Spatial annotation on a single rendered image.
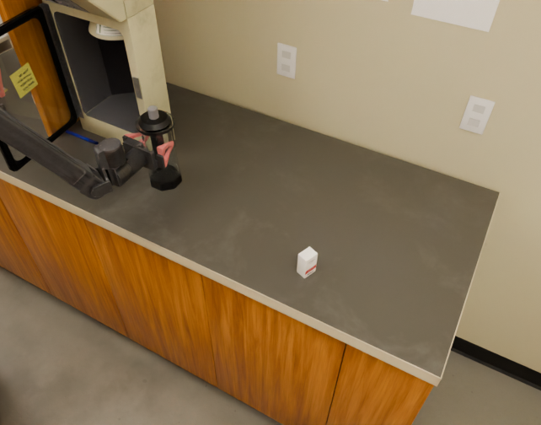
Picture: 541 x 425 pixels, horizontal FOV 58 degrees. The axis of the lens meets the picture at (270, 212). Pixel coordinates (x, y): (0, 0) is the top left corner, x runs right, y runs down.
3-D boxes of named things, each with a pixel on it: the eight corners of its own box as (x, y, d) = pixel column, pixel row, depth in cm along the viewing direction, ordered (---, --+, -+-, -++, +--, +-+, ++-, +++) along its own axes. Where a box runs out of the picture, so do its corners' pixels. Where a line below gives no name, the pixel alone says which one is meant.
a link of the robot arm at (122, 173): (105, 185, 133) (121, 191, 131) (98, 165, 128) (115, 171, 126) (122, 170, 138) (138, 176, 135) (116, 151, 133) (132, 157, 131)
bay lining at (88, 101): (131, 80, 181) (109, -19, 156) (188, 99, 172) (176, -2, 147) (83, 113, 166) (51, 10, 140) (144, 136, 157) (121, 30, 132)
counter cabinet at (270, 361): (85, 189, 287) (34, 45, 222) (426, 343, 220) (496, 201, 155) (-10, 268, 246) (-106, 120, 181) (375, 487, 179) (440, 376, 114)
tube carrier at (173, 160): (162, 162, 158) (151, 106, 143) (190, 173, 155) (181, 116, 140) (141, 181, 152) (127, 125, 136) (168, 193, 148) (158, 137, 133)
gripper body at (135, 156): (126, 138, 138) (108, 153, 133) (155, 149, 134) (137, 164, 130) (131, 156, 142) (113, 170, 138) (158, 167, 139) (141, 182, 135)
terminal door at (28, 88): (78, 121, 167) (40, 3, 139) (13, 174, 148) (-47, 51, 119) (77, 120, 168) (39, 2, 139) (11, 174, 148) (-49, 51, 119)
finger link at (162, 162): (158, 127, 141) (136, 145, 135) (178, 135, 139) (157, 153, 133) (161, 146, 146) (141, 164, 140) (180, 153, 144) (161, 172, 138)
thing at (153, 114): (152, 115, 144) (149, 95, 139) (179, 123, 141) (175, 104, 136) (132, 131, 138) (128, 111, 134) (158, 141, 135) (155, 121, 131)
